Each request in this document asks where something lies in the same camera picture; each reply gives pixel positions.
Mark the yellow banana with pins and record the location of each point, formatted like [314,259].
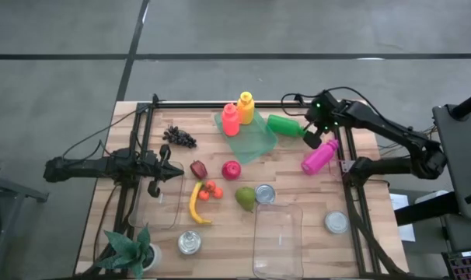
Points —
[192,206]

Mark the orange plastic bottle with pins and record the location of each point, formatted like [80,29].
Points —
[231,122]

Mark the green plastic bottle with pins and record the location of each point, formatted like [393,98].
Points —
[282,125]

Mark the clear plastic bin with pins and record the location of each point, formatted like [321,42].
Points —
[161,210]
[278,241]

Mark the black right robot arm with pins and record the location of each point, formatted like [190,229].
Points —
[375,122]

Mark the dark red apple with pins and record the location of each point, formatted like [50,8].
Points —
[198,170]

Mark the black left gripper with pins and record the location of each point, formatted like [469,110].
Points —
[152,169]

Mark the black aluminium frame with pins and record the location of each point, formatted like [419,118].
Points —
[181,105]

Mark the light purple bracket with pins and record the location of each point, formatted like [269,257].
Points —
[347,166]

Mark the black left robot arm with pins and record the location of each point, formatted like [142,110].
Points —
[84,168]

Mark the dark grape bunch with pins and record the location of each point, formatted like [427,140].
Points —
[179,137]

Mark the black desk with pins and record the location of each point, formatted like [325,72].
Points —
[465,163]

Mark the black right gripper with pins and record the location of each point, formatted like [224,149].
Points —
[325,113]

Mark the green pear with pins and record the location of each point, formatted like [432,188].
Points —
[245,197]

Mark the tin can with white label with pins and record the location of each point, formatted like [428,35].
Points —
[336,222]

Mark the keyboard with coloured keys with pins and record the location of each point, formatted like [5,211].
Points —
[465,266]

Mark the teal translucent tray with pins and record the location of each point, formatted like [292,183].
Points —
[255,145]

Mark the silver tin can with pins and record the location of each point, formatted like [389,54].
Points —
[189,242]

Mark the black frame clamp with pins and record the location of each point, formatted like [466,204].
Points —
[298,98]
[155,99]

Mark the potted green plant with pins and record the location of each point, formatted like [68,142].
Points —
[128,253]

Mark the white paper sheet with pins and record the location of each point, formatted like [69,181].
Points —
[400,202]

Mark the pink plastic bottle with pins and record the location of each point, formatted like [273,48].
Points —
[317,159]

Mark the tin can with red label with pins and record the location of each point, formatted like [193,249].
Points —
[265,194]

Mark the grey metal stand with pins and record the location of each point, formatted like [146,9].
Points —
[10,190]

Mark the yellow plastic bottle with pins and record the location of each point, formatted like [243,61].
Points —
[246,110]

